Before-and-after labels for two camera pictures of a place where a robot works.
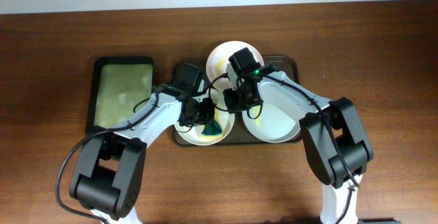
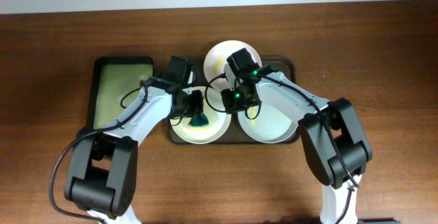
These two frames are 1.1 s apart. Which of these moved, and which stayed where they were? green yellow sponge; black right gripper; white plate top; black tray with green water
Moved: green yellow sponge
Stayed: white plate top; black right gripper; black tray with green water
